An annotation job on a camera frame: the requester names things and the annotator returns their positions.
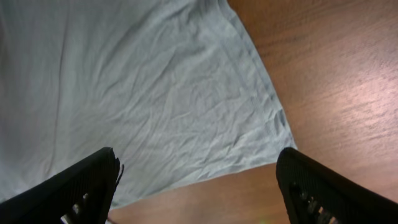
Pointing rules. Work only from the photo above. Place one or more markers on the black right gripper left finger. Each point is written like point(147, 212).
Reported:
point(81, 193)

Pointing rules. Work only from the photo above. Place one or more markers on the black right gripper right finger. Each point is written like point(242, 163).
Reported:
point(313, 193)

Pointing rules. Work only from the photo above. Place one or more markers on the light blue t-shirt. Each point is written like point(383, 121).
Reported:
point(176, 88)

